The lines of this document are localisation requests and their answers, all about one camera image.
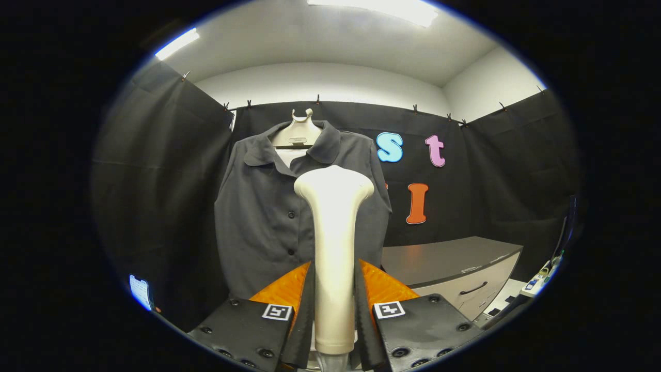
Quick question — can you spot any pile of small colourful items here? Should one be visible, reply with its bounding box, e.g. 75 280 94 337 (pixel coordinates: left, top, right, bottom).
521 251 564 299

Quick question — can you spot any smartphone with lit screen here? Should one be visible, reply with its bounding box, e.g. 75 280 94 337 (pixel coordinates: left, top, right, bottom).
128 274 154 312

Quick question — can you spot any white garment steamer head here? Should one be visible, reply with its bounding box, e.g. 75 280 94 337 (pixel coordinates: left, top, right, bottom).
293 165 375 356

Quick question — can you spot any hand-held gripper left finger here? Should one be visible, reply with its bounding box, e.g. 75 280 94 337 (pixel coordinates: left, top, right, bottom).
187 261 314 372

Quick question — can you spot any narrow ceiling light panel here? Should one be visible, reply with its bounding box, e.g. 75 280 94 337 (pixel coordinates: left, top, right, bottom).
154 27 201 61

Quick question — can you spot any white side table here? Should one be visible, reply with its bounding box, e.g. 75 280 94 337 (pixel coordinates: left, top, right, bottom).
475 279 532 329

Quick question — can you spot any dark grey button shirt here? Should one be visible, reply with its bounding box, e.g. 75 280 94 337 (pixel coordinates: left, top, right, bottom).
214 120 393 300

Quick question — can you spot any grey cabinet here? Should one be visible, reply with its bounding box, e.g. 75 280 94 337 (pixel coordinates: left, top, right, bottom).
381 236 524 322

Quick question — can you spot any cream plastic hanger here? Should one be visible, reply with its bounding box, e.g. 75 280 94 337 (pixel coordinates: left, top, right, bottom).
271 108 323 150

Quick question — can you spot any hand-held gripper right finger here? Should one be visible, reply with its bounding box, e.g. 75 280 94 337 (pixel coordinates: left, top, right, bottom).
356 258 485 372

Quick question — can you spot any row of black clips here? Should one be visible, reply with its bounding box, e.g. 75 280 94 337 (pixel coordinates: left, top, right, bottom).
181 71 545 127

